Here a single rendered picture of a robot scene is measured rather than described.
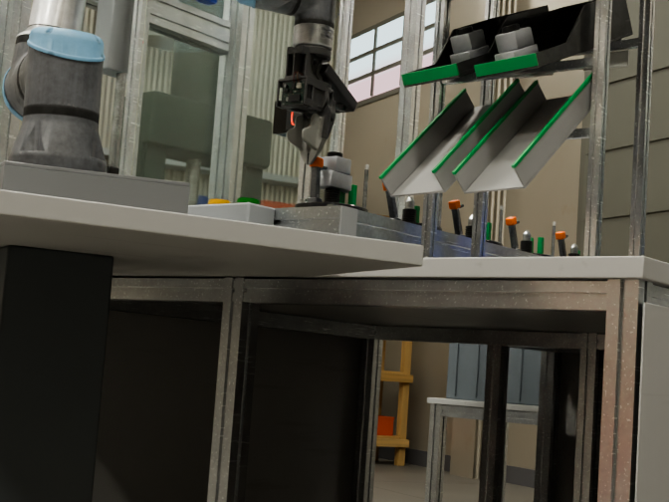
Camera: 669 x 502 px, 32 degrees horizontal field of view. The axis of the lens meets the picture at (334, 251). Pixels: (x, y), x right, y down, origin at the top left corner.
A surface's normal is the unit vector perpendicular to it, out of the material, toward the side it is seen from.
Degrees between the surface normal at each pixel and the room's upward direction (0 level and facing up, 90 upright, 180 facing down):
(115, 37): 90
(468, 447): 90
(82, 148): 73
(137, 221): 90
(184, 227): 90
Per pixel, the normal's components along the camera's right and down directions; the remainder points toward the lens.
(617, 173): -0.88, -0.11
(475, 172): 0.66, -0.04
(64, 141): 0.31, -0.36
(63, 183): 0.46, -0.06
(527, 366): -0.62, -0.12
